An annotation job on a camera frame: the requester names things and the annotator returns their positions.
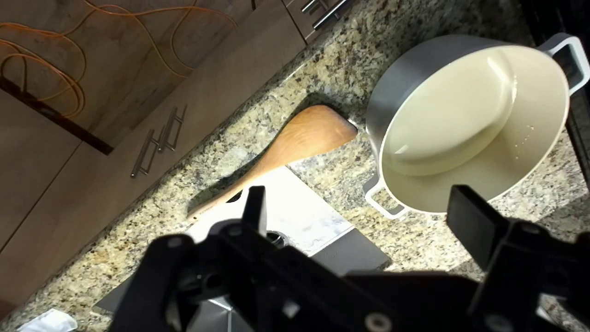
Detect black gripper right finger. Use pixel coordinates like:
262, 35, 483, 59
447, 183, 590, 332

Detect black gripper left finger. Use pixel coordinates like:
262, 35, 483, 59
109, 184, 395, 332

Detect wooden spoon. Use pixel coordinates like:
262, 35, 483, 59
185, 101, 360, 218

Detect stainless steel sink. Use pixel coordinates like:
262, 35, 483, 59
93, 164, 395, 332

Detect crumpled white paper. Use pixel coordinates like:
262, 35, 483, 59
17, 308, 80, 332

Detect metal base door handle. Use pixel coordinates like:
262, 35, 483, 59
128, 125, 161, 181
155, 103, 190, 155

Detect white pot with handles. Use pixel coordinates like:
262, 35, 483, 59
362, 31, 590, 221

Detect orange floor cable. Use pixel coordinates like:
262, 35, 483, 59
0, 0, 214, 122

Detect metal drawer handle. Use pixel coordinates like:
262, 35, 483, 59
299, 0, 329, 15
312, 0, 349, 31

